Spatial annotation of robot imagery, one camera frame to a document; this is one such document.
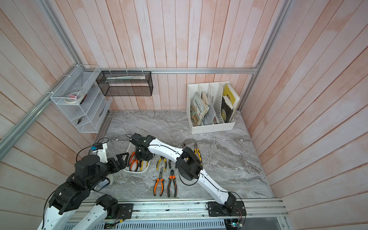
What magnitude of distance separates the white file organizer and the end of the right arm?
393mm

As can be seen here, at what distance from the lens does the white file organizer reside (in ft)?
3.17

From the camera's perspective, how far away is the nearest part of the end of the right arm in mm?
686
